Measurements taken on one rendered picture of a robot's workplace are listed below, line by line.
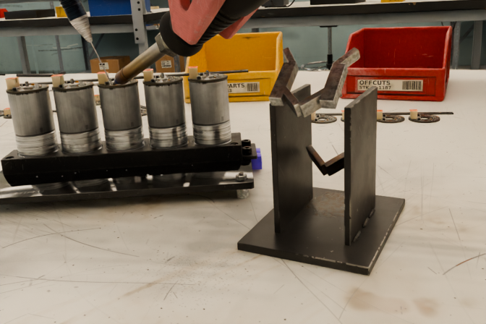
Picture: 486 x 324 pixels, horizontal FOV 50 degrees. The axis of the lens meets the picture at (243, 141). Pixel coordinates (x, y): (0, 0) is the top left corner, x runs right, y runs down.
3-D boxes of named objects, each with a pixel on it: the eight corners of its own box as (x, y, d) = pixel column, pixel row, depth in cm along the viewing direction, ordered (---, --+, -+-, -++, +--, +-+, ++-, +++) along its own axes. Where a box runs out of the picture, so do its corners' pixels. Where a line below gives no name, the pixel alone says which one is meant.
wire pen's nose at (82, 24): (84, 45, 31) (71, 21, 31) (100, 37, 31) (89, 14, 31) (79, 46, 30) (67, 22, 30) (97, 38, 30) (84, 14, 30)
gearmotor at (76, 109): (98, 166, 33) (87, 85, 31) (59, 168, 33) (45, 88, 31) (107, 154, 35) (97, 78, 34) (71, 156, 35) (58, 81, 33)
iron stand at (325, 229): (263, 288, 27) (192, 181, 20) (309, 155, 31) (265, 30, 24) (381, 316, 24) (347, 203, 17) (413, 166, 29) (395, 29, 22)
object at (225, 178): (249, 159, 36) (249, 143, 36) (254, 200, 29) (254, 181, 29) (18, 173, 36) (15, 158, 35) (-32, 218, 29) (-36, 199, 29)
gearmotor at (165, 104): (187, 160, 33) (180, 79, 31) (149, 163, 33) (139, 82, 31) (190, 149, 35) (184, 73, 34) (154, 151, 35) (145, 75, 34)
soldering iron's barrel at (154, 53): (113, 93, 30) (173, 50, 26) (105, 68, 30) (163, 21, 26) (134, 89, 31) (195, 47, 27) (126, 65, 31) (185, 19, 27)
